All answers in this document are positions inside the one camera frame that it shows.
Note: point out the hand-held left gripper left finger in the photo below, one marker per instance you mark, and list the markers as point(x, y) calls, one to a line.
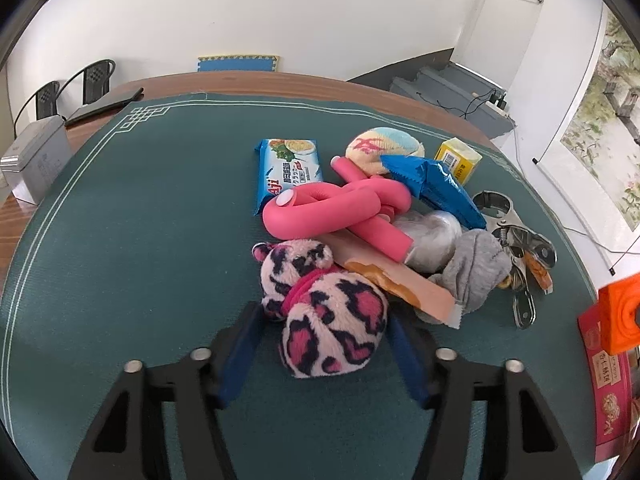
point(245, 345)

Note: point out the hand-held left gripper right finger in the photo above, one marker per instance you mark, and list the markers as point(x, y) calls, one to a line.
point(407, 355)

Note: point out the leopard print plush toy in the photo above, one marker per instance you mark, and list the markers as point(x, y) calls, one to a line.
point(325, 315)

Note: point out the grey sock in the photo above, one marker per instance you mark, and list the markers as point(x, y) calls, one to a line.
point(475, 270)

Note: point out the pink foam roller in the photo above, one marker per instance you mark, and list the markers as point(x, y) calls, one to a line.
point(325, 205)

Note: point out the blue cracker packet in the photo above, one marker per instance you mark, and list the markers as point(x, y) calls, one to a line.
point(290, 170)

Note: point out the red box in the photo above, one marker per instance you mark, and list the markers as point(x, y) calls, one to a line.
point(605, 395)

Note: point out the pastel sock ball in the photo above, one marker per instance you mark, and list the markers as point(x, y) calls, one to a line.
point(385, 147)

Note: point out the orange plastic cube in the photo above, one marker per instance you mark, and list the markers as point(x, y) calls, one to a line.
point(620, 315)

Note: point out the tan snack packet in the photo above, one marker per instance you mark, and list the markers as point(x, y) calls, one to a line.
point(400, 280)

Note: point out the clear plastic bag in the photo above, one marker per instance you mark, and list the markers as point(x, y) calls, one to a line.
point(435, 235)

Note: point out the metal pliers tool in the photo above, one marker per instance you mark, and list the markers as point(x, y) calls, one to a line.
point(520, 232)

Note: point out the blue snack wrapper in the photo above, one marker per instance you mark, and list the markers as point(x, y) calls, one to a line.
point(440, 187)

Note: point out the yellow carton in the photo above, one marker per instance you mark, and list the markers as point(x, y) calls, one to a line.
point(460, 157)

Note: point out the white power strip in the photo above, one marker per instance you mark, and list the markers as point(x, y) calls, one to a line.
point(498, 104)

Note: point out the grey staircase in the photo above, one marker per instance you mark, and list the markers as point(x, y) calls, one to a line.
point(440, 85)

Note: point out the grey metal box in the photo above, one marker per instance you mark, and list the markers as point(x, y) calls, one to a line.
point(35, 160)

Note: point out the blue foam mat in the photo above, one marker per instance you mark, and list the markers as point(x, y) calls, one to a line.
point(237, 63)

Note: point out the hanging scroll painting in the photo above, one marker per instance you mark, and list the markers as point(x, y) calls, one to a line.
point(605, 135)

